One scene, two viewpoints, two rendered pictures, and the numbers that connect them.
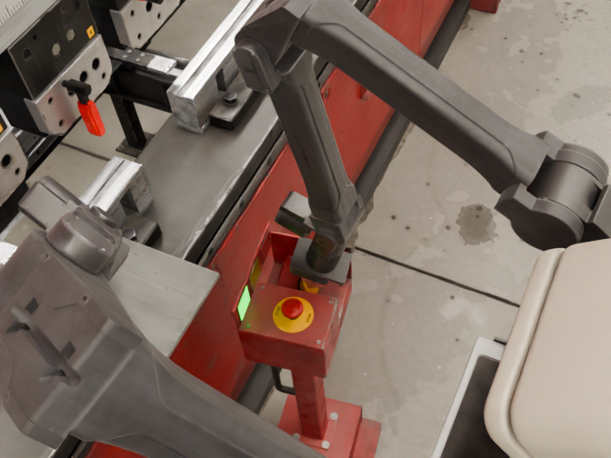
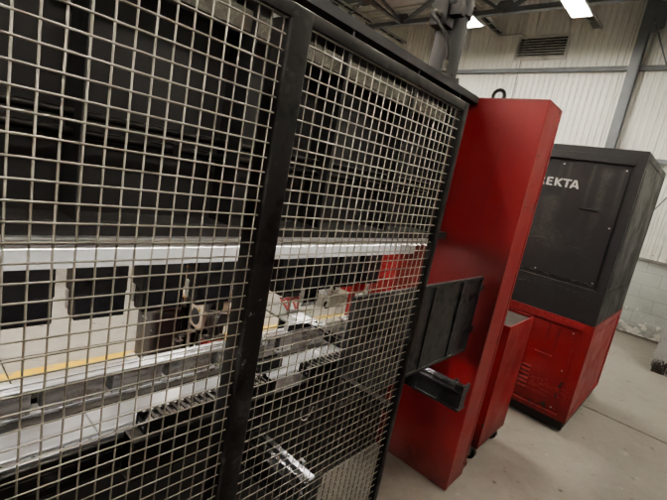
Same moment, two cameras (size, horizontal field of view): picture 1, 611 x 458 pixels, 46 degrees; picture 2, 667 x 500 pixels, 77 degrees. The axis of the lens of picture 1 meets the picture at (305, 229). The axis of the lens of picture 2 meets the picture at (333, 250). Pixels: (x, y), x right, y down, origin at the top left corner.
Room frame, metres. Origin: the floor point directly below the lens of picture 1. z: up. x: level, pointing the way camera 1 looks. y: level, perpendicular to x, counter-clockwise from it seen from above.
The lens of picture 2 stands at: (2.59, 0.85, 1.75)
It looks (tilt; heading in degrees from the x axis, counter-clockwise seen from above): 11 degrees down; 190
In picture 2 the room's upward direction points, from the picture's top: 11 degrees clockwise
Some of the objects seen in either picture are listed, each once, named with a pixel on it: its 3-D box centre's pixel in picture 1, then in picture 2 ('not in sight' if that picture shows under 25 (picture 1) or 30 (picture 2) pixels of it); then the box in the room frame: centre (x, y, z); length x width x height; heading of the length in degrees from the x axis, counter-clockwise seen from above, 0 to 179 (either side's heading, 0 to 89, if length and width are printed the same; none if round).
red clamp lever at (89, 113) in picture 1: (85, 108); not in sight; (0.76, 0.29, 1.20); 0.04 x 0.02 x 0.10; 60
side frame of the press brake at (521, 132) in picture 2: not in sight; (436, 287); (-0.10, 1.06, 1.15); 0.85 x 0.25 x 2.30; 60
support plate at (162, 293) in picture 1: (113, 293); (285, 311); (0.58, 0.29, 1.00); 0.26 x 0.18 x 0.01; 60
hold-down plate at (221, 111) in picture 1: (255, 74); not in sight; (1.15, 0.07, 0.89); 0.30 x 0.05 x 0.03; 150
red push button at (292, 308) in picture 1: (293, 311); not in sight; (0.64, 0.04, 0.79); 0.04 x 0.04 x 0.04
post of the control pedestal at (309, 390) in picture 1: (308, 383); not in sight; (0.68, 0.03, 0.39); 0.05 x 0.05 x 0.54; 69
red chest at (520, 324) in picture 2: not in sight; (470, 372); (-0.47, 1.48, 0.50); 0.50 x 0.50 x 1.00; 60
